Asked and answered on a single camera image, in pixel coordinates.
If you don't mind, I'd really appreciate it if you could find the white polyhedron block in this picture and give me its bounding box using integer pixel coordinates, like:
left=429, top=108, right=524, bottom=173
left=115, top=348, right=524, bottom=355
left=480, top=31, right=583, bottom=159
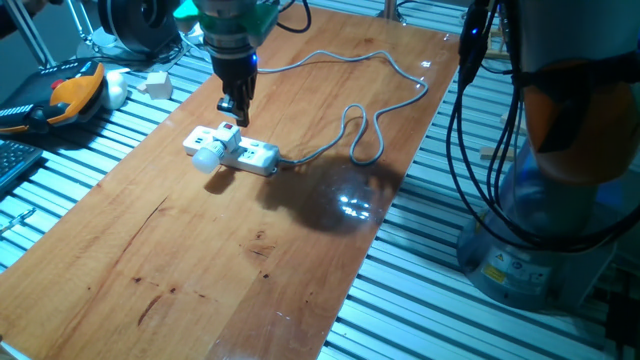
left=137, top=71, right=174, bottom=101

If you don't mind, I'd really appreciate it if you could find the grey power strip cable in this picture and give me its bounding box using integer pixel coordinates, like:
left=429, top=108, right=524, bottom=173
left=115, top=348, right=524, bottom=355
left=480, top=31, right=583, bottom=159
left=257, top=49, right=430, bottom=167

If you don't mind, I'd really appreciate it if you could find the thin metal tool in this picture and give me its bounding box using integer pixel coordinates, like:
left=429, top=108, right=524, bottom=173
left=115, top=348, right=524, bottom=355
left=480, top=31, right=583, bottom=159
left=0, top=207, right=37, bottom=236

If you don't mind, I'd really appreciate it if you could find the white bulb holder with bulb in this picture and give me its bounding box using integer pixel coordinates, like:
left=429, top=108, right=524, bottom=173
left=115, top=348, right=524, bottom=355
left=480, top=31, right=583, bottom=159
left=192, top=121, right=243, bottom=175

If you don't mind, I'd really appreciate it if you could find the white power strip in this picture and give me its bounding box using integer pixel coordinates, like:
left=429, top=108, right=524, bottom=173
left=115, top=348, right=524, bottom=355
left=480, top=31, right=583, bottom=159
left=182, top=124, right=281, bottom=177

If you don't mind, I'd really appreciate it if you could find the black round spool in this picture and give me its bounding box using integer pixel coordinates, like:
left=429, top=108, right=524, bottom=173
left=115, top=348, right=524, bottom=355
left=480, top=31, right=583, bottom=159
left=97, top=0, right=182, bottom=56

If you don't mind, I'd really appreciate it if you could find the slanted silver metal bar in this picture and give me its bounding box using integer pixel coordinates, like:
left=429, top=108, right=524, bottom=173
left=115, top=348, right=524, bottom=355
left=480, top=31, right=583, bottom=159
left=3, top=0, right=56, bottom=69

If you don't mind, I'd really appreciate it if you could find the small wooden piece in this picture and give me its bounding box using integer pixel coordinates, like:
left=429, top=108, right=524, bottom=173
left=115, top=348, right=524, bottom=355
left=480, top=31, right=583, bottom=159
left=479, top=145, right=515, bottom=161

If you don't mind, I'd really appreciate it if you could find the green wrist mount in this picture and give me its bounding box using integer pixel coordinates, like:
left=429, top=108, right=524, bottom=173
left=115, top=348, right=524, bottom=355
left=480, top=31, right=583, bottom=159
left=197, top=2, right=280, bottom=49

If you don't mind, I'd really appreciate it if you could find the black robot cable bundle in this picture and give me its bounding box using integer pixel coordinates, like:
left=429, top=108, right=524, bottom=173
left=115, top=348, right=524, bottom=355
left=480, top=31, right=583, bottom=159
left=259, top=0, right=640, bottom=254

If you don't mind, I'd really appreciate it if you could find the thin metal rod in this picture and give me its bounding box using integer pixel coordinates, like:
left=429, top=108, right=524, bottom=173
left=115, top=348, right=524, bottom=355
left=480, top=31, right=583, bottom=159
left=67, top=0, right=95, bottom=46

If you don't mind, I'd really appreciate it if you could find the small green object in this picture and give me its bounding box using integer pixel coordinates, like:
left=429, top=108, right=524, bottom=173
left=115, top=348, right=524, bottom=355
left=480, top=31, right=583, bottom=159
left=172, top=0, right=201, bottom=34

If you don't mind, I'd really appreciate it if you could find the orange black teach pendant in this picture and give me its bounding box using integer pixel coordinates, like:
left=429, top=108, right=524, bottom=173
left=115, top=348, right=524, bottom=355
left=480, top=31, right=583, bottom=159
left=0, top=58, right=107, bottom=135

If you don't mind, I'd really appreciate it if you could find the black computer keyboard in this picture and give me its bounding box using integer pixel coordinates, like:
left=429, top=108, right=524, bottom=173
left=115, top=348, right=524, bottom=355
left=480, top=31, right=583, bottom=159
left=0, top=138, right=44, bottom=194

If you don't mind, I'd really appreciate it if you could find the white round object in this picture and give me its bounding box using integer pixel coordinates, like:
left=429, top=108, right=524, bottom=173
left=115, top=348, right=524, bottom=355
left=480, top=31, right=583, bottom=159
left=102, top=69, right=129, bottom=111

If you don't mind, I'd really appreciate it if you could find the orange wooden board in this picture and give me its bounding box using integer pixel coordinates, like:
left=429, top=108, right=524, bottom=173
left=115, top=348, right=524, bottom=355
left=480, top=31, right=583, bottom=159
left=0, top=4, right=461, bottom=360

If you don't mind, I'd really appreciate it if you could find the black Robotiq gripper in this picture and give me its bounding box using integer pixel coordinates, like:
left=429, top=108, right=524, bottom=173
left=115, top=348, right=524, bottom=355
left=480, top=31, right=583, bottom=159
left=209, top=49, right=259, bottom=129

